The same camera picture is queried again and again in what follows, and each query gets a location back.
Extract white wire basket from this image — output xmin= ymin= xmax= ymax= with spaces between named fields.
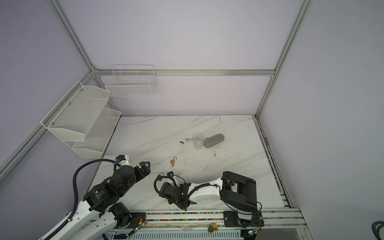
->
xmin=105 ymin=65 xmax=157 ymax=97

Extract black corrugated cable left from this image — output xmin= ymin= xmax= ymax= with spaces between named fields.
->
xmin=43 ymin=158 xmax=118 ymax=240

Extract clear plastic cup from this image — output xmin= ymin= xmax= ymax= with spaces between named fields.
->
xmin=192 ymin=134 xmax=206 ymax=150

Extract white two-tier mesh shelf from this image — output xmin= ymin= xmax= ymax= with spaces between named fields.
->
xmin=41 ymin=82 xmax=121 ymax=159

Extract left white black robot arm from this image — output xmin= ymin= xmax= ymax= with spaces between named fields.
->
xmin=42 ymin=160 xmax=151 ymax=240

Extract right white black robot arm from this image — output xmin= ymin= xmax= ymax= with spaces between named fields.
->
xmin=153 ymin=171 xmax=265 ymax=228

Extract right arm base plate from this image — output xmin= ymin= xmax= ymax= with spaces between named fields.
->
xmin=223 ymin=211 xmax=265 ymax=228

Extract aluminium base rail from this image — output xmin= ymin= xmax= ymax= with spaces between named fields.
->
xmin=92 ymin=209 xmax=313 ymax=240

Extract aluminium frame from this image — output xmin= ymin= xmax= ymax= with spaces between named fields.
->
xmin=1 ymin=1 xmax=303 ymax=220

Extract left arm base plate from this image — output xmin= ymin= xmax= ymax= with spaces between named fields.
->
xmin=112 ymin=212 xmax=147 ymax=229

